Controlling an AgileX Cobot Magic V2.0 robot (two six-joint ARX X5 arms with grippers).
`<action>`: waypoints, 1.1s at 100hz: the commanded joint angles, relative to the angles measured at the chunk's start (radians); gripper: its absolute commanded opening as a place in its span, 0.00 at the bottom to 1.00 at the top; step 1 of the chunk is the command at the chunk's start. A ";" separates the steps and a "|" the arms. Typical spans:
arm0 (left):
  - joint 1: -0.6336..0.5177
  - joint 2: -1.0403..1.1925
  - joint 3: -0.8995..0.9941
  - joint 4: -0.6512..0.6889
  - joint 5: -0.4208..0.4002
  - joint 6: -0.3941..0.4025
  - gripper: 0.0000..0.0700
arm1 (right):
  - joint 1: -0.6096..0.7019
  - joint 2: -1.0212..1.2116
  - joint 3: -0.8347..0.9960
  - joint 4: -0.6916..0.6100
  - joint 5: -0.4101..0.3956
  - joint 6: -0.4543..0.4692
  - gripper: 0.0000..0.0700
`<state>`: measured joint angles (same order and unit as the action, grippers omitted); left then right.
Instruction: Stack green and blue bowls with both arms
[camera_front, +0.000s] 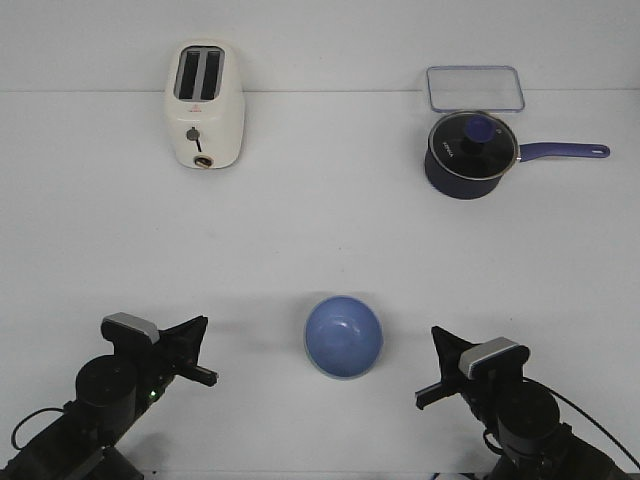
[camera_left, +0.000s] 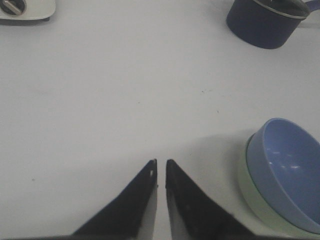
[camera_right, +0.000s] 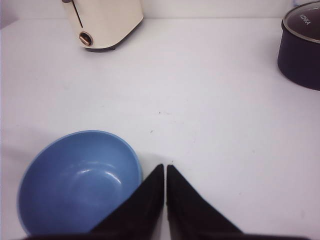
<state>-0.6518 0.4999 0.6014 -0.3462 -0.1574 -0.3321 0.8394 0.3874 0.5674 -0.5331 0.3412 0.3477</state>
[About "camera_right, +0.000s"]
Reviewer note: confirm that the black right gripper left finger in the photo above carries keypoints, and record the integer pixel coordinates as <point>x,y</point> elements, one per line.
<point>137,217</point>

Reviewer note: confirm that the glass pot lid blue knob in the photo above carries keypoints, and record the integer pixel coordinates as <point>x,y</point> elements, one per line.
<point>303,21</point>

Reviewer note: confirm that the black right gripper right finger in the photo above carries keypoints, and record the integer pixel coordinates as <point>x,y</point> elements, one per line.
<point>189,214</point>

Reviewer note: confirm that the cream two-slot toaster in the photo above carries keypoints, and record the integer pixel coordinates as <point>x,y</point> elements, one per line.
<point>102,24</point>

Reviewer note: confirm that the blue bowl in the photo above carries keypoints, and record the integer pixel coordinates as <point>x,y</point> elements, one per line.
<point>77,181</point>

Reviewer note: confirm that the dark blue saucepan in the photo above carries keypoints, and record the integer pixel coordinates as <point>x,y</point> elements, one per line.
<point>299,60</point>

